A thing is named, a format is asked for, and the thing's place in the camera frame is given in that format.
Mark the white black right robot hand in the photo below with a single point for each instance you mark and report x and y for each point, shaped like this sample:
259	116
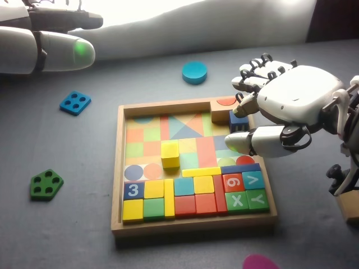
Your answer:
297	95

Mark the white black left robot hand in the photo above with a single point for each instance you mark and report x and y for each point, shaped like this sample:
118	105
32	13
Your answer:
59	53

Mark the dark blue cube letter U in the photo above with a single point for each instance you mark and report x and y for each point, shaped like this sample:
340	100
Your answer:
238	124

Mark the blue square four-hole piece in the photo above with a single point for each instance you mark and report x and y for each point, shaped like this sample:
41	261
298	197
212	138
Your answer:
75	107

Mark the wooden arch block red semicircle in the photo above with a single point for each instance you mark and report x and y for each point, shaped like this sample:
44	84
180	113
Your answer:
220	115

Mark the yellow cube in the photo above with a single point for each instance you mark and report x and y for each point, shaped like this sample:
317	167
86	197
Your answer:
170	154

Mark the dark curtain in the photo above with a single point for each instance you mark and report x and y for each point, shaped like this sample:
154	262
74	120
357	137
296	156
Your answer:
336	16

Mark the blue round disc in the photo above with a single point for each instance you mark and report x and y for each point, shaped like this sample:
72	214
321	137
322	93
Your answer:
194	72

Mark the white backdrop fabric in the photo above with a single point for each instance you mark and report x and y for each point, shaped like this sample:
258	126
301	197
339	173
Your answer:
196	28

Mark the plain wooden board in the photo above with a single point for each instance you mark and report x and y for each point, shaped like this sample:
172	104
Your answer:
350	208

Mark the green pentagon five-hole piece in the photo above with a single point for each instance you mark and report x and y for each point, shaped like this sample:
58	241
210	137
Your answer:
45	183

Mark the wooden puzzle tray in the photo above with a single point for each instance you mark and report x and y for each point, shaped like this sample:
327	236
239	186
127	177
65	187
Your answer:
196	224

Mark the magenta flat piece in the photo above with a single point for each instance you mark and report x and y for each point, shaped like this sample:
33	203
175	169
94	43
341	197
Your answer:
259	263

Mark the grey table cloth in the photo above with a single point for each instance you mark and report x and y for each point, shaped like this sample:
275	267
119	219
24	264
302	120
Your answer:
70	238

